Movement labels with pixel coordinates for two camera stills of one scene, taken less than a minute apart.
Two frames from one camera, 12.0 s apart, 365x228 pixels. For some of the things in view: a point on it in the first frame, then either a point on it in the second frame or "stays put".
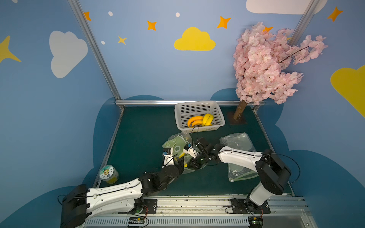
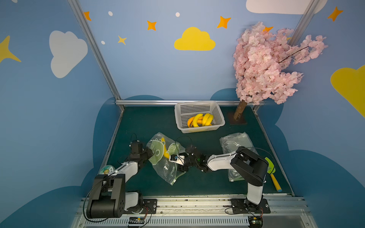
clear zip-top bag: [240, 140] stays put
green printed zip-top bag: [177, 142] -> [163, 146]
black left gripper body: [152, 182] -> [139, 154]
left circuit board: [136, 220] stays put
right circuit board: [255, 222] stays put
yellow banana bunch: [207, 119] stays put
